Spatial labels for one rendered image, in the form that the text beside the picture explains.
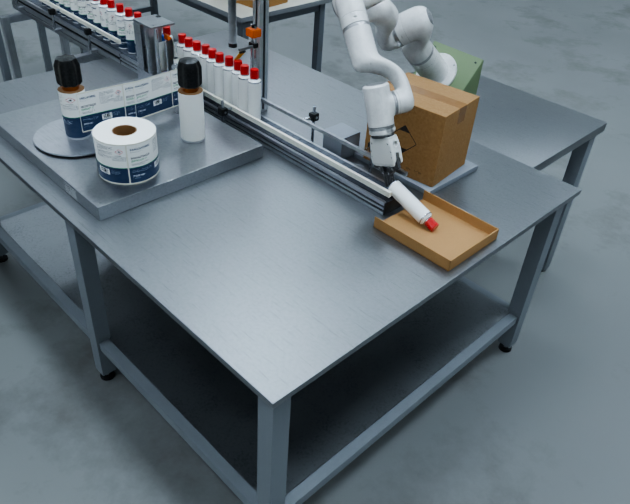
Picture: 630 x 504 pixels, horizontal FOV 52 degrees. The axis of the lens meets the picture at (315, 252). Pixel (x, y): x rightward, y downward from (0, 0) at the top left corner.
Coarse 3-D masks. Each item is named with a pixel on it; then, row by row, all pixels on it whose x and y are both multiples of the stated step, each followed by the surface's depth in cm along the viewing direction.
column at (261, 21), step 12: (264, 0) 245; (264, 12) 248; (264, 24) 250; (264, 36) 253; (264, 48) 256; (264, 60) 259; (264, 72) 262; (264, 84) 265; (264, 96) 268; (264, 108) 271
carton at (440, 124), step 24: (408, 72) 239; (432, 96) 222; (456, 96) 224; (408, 120) 220; (432, 120) 214; (456, 120) 218; (408, 144) 224; (432, 144) 218; (456, 144) 227; (408, 168) 229; (432, 168) 222; (456, 168) 237
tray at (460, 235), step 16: (432, 208) 218; (448, 208) 216; (384, 224) 204; (400, 224) 210; (416, 224) 210; (448, 224) 211; (464, 224) 212; (480, 224) 209; (400, 240) 202; (416, 240) 197; (432, 240) 204; (448, 240) 204; (464, 240) 205; (480, 240) 199; (432, 256) 194; (448, 256) 197; (464, 256) 195
